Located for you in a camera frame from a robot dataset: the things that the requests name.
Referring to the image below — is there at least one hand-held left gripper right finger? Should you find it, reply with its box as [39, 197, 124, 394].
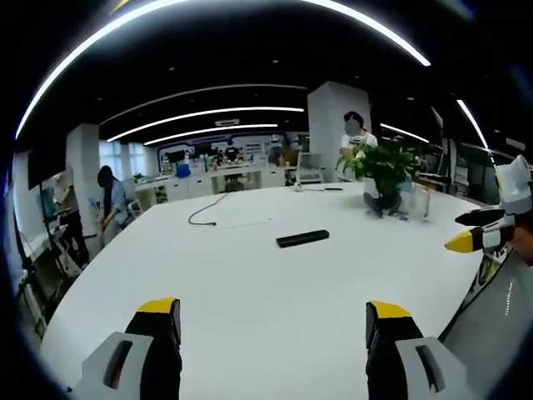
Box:
[365, 300, 480, 400]

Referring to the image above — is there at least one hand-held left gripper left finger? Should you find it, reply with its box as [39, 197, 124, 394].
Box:
[71, 297, 183, 400]

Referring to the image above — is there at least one black remote control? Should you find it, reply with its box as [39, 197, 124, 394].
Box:
[276, 229, 331, 249]

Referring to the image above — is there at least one person's right hand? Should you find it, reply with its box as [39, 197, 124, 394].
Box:
[511, 219, 533, 268]

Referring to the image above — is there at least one clear plastic container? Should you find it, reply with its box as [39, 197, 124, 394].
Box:
[410, 185, 433, 224]

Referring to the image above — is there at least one green potted plant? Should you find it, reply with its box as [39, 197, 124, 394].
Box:
[340, 140, 421, 218]

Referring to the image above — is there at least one white office chair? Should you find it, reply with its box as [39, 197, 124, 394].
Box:
[296, 152, 325, 185]

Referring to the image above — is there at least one white cabinet counter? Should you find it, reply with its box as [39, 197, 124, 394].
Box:
[133, 162, 288, 209]

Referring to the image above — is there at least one black cable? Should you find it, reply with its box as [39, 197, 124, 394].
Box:
[187, 192, 229, 228]

